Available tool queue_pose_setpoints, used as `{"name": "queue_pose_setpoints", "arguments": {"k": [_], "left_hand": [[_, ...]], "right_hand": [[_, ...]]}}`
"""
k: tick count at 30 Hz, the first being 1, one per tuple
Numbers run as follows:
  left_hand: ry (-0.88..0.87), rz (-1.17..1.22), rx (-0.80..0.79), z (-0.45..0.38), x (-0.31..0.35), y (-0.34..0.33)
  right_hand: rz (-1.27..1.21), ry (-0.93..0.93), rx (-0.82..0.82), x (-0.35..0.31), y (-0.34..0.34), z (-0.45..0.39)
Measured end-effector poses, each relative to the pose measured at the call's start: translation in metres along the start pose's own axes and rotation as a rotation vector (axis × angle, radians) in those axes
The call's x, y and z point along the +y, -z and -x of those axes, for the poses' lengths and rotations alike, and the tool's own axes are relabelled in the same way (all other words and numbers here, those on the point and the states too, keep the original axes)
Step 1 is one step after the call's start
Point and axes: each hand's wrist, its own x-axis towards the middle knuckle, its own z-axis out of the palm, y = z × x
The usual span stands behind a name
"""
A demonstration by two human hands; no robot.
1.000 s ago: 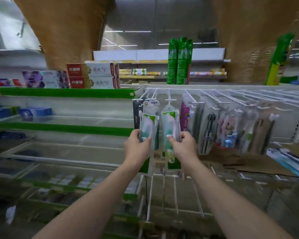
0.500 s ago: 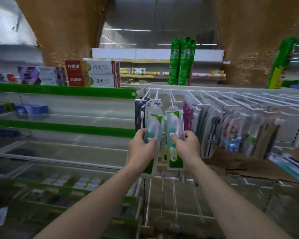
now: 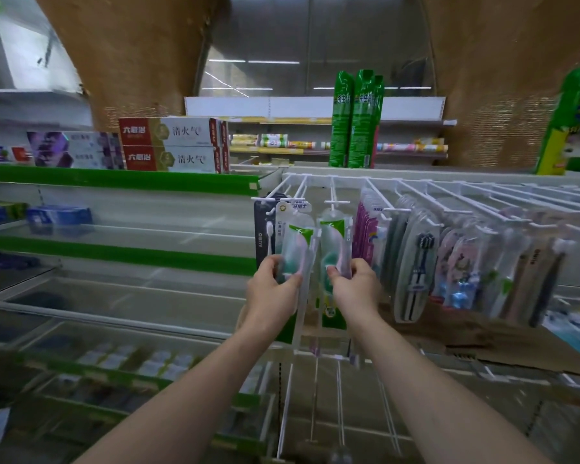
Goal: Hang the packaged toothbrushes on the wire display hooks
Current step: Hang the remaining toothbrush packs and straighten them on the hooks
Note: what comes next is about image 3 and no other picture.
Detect oval twin black toothbrush pack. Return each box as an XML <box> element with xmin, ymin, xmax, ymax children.
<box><xmin>394</xmin><ymin>215</ymin><xmax>441</xmax><ymax>324</ymax></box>

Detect person's right hand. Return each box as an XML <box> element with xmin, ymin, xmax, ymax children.
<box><xmin>325</xmin><ymin>258</ymin><xmax>383</xmax><ymax>329</ymax></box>

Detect blue green product box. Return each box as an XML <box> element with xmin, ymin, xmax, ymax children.
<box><xmin>0</xmin><ymin>202</ymin><xmax>28</xmax><ymax>227</ymax></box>

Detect brown cardboard tray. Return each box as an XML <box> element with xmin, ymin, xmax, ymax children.
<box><xmin>302</xmin><ymin>299</ymin><xmax>580</xmax><ymax>378</ymax></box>

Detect beige twin toothbrush pack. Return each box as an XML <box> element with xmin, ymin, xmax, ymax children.
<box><xmin>505</xmin><ymin>212</ymin><xmax>577</xmax><ymax>328</ymax></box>

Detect clear green toothbrush pack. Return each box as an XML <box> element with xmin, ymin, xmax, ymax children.
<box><xmin>488</xmin><ymin>231</ymin><xmax>530</xmax><ymax>320</ymax></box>

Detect pink label toothbrush pack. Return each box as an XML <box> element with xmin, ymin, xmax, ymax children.
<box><xmin>353</xmin><ymin>190</ymin><xmax>390</xmax><ymax>276</ymax></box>

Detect white purple toothpaste box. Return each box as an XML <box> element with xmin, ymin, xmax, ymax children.
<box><xmin>31</xmin><ymin>149</ymin><xmax>126</xmax><ymax>169</ymax></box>
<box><xmin>26</xmin><ymin>131</ymin><xmax>122</xmax><ymax>151</ymax></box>

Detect green yellow spray can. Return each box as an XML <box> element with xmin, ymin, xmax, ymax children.
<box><xmin>534</xmin><ymin>64</ymin><xmax>580</xmax><ymax>176</ymax></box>

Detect person's right forearm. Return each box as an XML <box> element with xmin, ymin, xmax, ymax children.
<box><xmin>353</xmin><ymin>313</ymin><xmax>557</xmax><ymax>464</ymax></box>

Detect white toothpaste box red print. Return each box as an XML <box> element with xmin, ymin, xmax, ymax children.
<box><xmin>0</xmin><ymin>145</ymin><xmax>34</xmax><ymax>164</ymax></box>

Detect white shelf unit yellow strips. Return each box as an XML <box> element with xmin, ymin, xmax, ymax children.
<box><xmin>183</xmin><ymin>96</ymin><xmax>458</xmax><ymax>165</ymax></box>

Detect person's left forearm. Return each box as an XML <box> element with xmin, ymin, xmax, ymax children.
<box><xmin>75</xmin><ymin>323</ymin><xmax>281</xmax><ymax>464</ymax></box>

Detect kids toothbrush pack blue toy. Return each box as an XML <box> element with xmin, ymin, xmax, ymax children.
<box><xmin>432</xmin><ymin>226</ymin><xmax>455</xmax><ymax>298</ymax></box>
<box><xmin>440</xmin><ymin>226</ymin><xmax>484</xmax><ymax>310</ymax></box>

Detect woven brown column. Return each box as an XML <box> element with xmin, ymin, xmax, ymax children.
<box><xmin>418</xmin><ymin>0</ymin><xmax>580</xmax><ymax>171</ymax></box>
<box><xmin>31</xmin><ymin>0</ymin><xmax>223</xmax><ymax>131</ymax></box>

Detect row of colourful wrap rolls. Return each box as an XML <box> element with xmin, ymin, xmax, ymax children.
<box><xmin>229</xmin><ymin>133</ymin><xmax>449</xmax><ymax>154</ymax></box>

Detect person's left hand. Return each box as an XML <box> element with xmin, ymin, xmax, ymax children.
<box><xmin>237</xmin><ymin>255</ymin><xmax>304</xmax><ymax>336</ymax></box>

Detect green spray can red side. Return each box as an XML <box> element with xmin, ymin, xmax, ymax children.
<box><xmin>369</xmin><ymin>74</ymin><xmax>385</xmax><ymax>169</ymax></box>

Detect clear pink-topped toothbrush pack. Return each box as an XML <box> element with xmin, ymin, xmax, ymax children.
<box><xmin>483</xmin><ymin>222</ymin><xmax>532</xmax><ymax>305</ymax></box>

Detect tall green spray can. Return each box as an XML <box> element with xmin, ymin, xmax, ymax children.
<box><xmin>347</xmin><ymin>68</ymin><xmax>383</xmax><ymax>169</ymax></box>
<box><xmin>328</xmin><ymin>70</ymin><xmax>355</xmax><ymax>169</ymax></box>

